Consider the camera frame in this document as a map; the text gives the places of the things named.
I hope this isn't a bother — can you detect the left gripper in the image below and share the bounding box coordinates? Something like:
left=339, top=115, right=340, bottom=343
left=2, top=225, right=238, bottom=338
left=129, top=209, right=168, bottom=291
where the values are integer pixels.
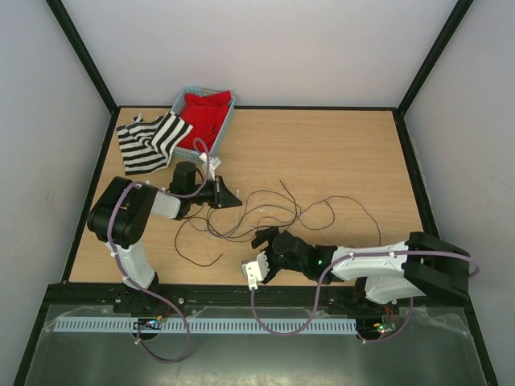
left=188, top=175, right=243, bottom=209

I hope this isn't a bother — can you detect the white wire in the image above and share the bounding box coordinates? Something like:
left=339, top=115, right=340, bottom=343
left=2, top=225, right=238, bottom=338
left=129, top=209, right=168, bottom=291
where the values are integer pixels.
left=196, top=208, right=375, bottom=242

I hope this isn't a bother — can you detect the black wire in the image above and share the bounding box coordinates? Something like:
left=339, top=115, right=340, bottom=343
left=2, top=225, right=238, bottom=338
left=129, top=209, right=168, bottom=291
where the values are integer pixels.
left=174, top=179, right=303, bottom=268

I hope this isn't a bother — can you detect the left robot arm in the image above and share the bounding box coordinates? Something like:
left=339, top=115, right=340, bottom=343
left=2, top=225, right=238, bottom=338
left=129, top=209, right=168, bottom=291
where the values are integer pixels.
left=87, top=162, right=242, bottom=312

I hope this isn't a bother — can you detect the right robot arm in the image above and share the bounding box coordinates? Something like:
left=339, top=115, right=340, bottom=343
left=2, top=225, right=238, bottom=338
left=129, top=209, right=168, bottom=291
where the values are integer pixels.
left=241, top=227, right=479, bottom=313

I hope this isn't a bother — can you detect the red cloth in basket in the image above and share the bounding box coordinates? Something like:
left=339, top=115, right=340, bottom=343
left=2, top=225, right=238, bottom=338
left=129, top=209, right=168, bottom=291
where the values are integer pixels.
left=178, top=90, right=232, bottom=150

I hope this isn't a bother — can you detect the black white striped cloth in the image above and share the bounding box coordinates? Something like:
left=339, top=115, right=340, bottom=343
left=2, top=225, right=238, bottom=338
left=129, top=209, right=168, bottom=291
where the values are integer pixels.
left=117, top=110, right=193, bottom=176

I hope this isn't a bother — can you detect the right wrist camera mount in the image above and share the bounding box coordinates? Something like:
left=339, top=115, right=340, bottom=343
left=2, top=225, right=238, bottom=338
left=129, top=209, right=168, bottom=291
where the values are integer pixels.
left=241, top=252, right=270, bottom=290

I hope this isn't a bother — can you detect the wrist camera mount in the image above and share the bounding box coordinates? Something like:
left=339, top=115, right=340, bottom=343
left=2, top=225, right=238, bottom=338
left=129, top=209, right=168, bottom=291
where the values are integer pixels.
left=241, top=252, right=270, bottom=290
left=200, top=153, right=221, bottom=180

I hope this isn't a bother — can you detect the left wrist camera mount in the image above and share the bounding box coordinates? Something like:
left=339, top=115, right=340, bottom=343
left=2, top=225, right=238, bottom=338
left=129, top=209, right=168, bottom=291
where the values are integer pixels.
left=200, top=153, right=221, bottom=180

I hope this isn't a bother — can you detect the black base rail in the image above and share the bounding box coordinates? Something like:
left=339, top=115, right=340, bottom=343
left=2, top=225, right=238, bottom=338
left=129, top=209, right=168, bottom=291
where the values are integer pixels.
left=43, top=283, right=398, bottom=318

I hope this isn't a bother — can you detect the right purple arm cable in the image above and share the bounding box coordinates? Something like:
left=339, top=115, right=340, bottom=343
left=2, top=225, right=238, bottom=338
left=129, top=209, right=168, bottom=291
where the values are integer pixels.
left=250, top=248, right=482, bottom=336

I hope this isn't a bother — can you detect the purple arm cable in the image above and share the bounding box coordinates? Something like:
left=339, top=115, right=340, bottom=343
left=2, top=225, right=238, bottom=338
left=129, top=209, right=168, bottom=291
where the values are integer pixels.
left=106, top=138, right=212, bottom=290
left=250, top=248, right=482, bottom=336

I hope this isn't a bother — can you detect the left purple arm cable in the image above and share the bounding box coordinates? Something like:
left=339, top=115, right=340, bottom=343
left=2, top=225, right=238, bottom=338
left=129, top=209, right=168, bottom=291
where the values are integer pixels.
left=106, top=138, right=212, bottom=290

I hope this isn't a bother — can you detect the light blue cable duct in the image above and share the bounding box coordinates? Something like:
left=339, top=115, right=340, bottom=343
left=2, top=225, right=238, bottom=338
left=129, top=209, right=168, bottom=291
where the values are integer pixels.
left=49, top=317, right=356, bottom=335

